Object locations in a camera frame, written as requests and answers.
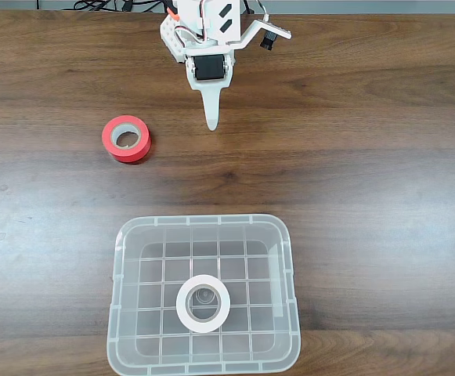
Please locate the white tape roll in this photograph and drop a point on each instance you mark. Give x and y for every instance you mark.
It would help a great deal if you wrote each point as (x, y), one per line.
(184, 315)

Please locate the red tape roll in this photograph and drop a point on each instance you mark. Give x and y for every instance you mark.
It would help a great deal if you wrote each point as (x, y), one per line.
(133, 152)

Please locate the black camera on white bracket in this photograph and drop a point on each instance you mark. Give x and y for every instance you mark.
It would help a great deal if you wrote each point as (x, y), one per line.
(270, 29)

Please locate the clear plastic box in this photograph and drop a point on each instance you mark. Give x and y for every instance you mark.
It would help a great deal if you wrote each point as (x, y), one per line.
(152, 274)

